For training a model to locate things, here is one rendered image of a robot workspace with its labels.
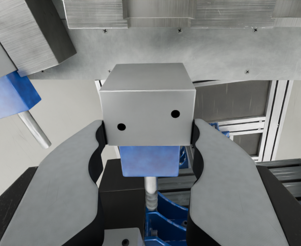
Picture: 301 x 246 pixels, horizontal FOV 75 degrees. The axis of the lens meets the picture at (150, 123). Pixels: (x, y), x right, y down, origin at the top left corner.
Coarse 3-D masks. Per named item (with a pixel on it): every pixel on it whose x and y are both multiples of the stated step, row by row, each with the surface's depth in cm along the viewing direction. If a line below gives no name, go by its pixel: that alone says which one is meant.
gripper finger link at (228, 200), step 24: (192, 144) 11; (216, 144) 9; (192, 168) 10; (216, 168) 8; (240, 168) 8; (192, 192) 7; (216, 192) 7; (240, 192) 7; (264, 192) 7; (192, 216) 6; (216, 216) 6; (240, 216) 6; (264, 216) 6; (192, 240) 6; (216, 240) 5; (240, 240) 5; (264, 240) 5
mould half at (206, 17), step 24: (72, 0) 14; (96, 0) 14; (120, 0) 14; (216, 0) 14; (240, 0) 14; (264, 0) 14; (72, 24) 15; (96, 24) 15; (120, 24) 15; (192, 24) 15; (216, 24) 15; (240, 24) 15; (264, 24) 15
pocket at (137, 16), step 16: (128, 0) 16; (144, 0) 16; (160, 0) 16; (176, 0) 16; (192, 0) 16; (128, 16) 17; (144, 16) 17; (160, 16) 17; (176, 16) 17; (192, 16) 16
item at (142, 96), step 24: (120, 72) 13; (144, 72) 13; (168, 72) 12; (120, 96) 10; (144, 96) 10; (168, 96) 10; (192, 96) 10; (120, 120) 11; (144, 120) 11; (168, 120) 11; (192, 120) 11; (120, 144) 12; (144, 144) 12; (168, 144) 12; (144, 168) 14; (168, 168) 14
